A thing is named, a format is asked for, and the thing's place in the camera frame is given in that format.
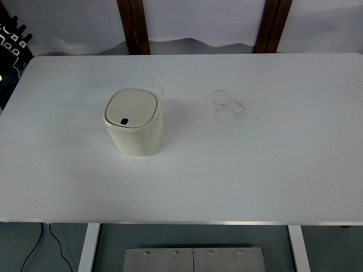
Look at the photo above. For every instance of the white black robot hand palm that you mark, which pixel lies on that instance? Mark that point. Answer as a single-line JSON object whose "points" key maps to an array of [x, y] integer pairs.
{"points": [[15, 53]]}

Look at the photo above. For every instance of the cream plastic trash can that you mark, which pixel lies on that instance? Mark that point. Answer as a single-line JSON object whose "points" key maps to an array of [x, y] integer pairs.
{"points": [[134, 121]]}

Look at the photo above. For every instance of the left white table leg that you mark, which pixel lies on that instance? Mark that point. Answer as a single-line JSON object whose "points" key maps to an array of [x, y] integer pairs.
{"points": [[89, 247]]}

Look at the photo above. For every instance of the white table leg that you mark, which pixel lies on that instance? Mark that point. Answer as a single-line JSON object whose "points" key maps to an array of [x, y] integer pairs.
{"points": [[89, 247], [299, 249]]}

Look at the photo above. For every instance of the right white table leg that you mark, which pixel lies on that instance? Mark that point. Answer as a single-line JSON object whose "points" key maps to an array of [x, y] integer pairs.
{"points": [[299, 249]]}

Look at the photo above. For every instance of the left wooden frame post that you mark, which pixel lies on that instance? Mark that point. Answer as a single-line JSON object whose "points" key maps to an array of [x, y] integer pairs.
{"points": [[133, 20]]}

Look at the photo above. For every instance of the wooden frame post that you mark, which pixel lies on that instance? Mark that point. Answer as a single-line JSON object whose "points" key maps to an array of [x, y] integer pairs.
{"points": [[274, 17], [133, 20]]}

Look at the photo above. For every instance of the right wooden frame post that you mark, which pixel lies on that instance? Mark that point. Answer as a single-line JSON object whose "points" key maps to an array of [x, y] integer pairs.
{"points": [[274, 17]]}

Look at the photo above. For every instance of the metal base plate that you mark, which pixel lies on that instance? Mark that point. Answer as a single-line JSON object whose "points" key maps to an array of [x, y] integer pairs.
{"points": [[194, 259]]}

